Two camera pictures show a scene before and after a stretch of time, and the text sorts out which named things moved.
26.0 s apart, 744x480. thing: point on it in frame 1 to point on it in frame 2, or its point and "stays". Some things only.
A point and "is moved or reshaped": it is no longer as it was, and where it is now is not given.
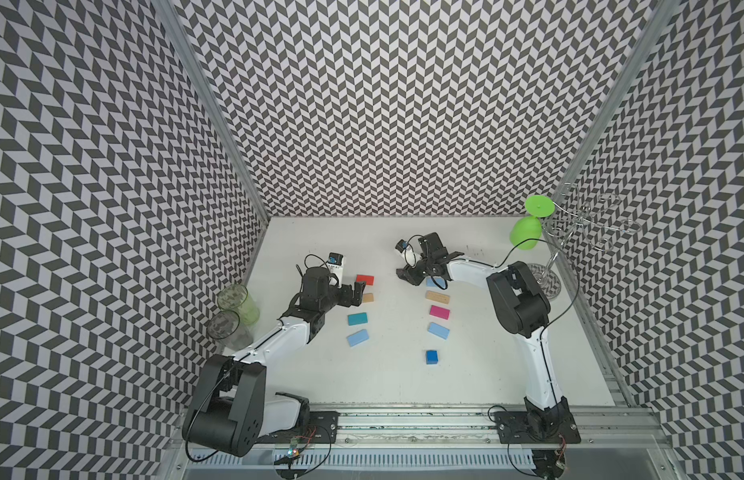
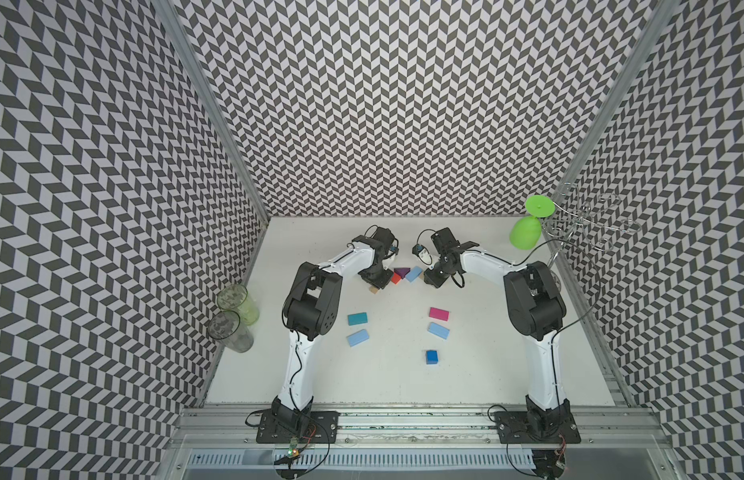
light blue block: (439, 281) is moved or reshaped
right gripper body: (423, 267) to (439, 272)
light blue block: (438, 330) stays
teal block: (357, 319) stays
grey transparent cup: (229, 329) stays
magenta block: (439, 312) stays
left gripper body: (328, 301) to (377, 275)
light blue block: (357, 337) stays
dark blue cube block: (431, 357) stays
